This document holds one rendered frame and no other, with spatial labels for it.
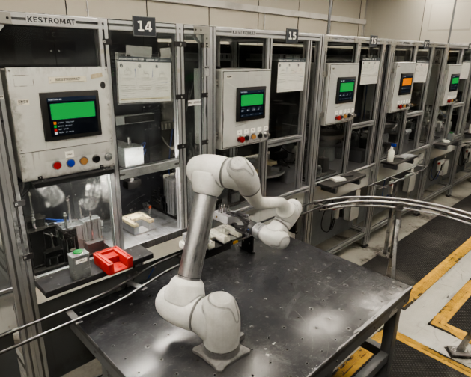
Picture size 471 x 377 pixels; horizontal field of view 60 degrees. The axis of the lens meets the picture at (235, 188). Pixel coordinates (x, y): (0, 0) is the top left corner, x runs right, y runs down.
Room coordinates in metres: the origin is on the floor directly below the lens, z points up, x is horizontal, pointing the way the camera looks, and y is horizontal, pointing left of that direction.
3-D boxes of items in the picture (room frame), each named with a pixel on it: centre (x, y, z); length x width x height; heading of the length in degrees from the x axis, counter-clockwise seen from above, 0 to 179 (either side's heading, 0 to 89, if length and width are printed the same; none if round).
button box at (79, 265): (1.65, 0.71, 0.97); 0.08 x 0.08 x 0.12; 44
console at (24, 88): (1.83, 0.81, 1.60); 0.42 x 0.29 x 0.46; 134
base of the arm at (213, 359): (1.44, 0.03, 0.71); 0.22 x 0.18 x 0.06; 134
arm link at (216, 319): (1.43, 0.06, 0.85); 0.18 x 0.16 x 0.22; 62
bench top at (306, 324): (1.82, -0.09, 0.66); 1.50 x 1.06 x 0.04; 134
